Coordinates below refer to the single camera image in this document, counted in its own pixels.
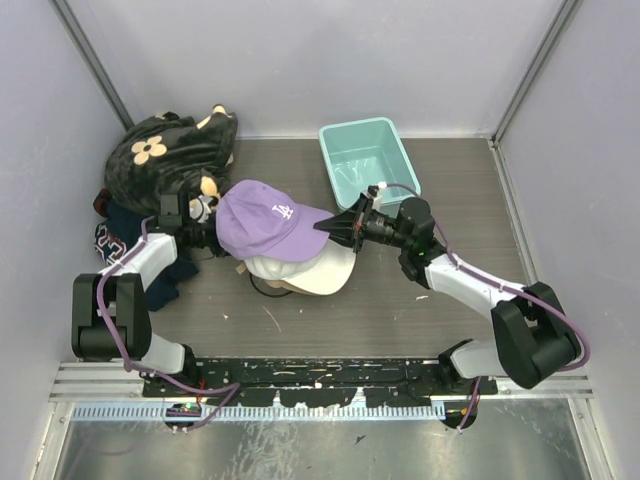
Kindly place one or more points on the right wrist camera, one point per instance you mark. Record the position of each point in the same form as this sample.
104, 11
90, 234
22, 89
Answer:
375, 193

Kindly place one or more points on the white cap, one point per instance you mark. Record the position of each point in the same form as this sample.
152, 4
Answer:
323, 275

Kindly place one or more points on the navy jersey garment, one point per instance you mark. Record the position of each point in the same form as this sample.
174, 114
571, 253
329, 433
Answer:
122, 238

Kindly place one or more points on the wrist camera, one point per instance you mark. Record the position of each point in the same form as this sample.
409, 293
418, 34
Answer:
202, 207
375, 193

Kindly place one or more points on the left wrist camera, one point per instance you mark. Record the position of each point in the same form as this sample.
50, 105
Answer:
202, 207

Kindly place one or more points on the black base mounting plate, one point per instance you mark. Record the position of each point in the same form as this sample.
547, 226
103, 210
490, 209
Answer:
324, 382

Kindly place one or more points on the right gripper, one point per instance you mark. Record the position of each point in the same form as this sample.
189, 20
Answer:
353, 221

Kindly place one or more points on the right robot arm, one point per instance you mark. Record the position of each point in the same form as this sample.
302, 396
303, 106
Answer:
532, 337

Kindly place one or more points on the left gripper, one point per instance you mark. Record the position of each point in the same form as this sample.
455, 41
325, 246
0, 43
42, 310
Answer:
218, 249

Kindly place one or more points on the black floral fleece blanket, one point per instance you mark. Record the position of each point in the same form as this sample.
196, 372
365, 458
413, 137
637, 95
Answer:
168, 153

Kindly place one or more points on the teal plastic bin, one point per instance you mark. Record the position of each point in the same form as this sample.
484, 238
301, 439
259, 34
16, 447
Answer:
358, 154

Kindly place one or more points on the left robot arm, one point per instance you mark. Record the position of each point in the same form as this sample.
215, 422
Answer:
110, 317

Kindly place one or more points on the purple cap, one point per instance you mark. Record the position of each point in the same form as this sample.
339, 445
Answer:
255, 219

